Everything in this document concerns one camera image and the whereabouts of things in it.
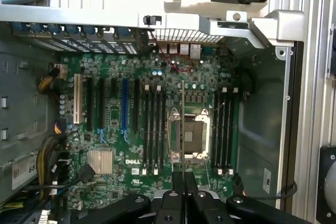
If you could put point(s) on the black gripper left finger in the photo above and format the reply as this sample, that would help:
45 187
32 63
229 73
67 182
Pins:
168 208

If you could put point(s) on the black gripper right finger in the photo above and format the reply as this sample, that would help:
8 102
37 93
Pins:
203 208

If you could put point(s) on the RAM slot with white latches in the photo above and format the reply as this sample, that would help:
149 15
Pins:
157 129
222 129
233 129
145 129

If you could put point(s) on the thin metal locking lever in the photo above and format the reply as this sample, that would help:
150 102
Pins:
208 178
171 167

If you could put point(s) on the silver socket cover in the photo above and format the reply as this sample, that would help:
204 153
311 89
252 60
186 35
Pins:
176 159

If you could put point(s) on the green Dell motherboard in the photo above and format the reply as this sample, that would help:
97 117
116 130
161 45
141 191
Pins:
118 155

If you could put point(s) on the CPU socket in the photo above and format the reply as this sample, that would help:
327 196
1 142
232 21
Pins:
193 136

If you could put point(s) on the silver finned heat sink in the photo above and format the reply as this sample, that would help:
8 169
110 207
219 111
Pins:
99 162

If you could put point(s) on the long black expansion slot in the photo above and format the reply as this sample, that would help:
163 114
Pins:
89 103
101 103
136 103

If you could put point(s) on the blue expansion slot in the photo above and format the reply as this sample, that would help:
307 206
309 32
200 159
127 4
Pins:
125 103

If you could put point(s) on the open dark PC case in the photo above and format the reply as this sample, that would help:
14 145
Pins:
262 103

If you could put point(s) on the short black expansion slot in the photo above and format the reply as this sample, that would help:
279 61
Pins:
114 87

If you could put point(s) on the white expansion slot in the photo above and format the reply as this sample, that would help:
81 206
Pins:
77 98

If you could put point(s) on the silver power supply with label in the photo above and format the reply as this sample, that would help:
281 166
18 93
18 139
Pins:
21 171

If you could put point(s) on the silver rear port block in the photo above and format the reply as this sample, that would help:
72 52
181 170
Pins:
195 51
184 49
173 48

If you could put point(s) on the blue card retainer clip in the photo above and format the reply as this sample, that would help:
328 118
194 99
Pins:
54 30
124 32
89 31
72 30
36 29

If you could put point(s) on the small black case switch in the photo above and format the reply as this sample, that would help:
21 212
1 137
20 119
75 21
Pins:
148 20

